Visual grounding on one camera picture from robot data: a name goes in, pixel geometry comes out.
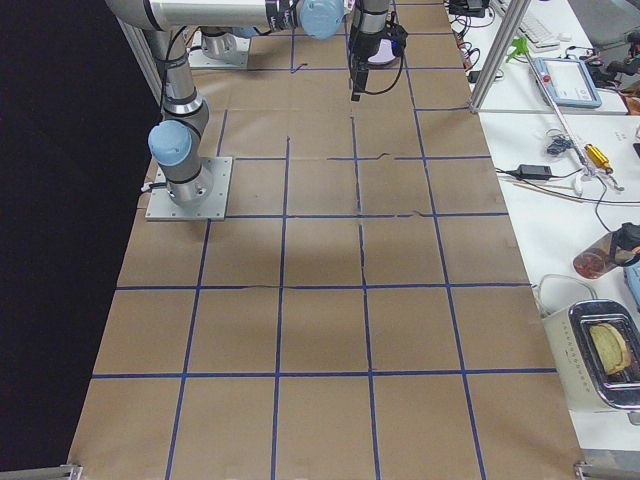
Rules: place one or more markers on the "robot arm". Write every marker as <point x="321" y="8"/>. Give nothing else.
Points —
<point x="219" y="42"/>
<point x="174" y="142"/>

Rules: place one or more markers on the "brown paper table cover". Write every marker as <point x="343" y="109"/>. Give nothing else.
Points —
<point x="363" y="312"/>

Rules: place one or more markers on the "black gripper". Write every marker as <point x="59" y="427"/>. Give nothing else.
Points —
<point x="361" y="48"/>

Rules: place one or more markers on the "wooden chopstick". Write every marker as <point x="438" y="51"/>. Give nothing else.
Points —
<point x="555" y="194"/>

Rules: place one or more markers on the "bread slice in toaster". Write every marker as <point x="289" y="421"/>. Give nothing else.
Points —
<point x="611" y="347"/>

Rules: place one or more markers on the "blue teach pendant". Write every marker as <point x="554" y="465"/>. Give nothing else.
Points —
<point x="568" y="82"/>

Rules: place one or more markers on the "aluminium frame post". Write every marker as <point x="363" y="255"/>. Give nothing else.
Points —
<point x="494" y="58"/>

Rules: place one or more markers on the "white toaster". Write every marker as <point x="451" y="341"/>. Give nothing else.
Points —
<point x="586" y="386"/>

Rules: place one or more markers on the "green reach grabber tool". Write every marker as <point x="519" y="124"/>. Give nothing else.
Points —
<point x="589" y="168"/>

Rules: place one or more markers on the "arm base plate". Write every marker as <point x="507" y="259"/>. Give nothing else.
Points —
<point x="206" y="197"/>
<point x="236" y="61"/>

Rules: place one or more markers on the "white keyboard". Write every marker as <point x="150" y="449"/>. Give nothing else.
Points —
<point x="538" y="36"/>

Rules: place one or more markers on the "lilac plate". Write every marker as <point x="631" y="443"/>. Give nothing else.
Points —
<point x="384" y="55"/>

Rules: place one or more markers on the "yellow tool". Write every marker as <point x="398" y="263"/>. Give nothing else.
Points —
<point x="598" y="158"/>

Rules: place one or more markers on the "black power adapter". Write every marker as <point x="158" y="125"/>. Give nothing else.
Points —
<point x="534" y="172"/>

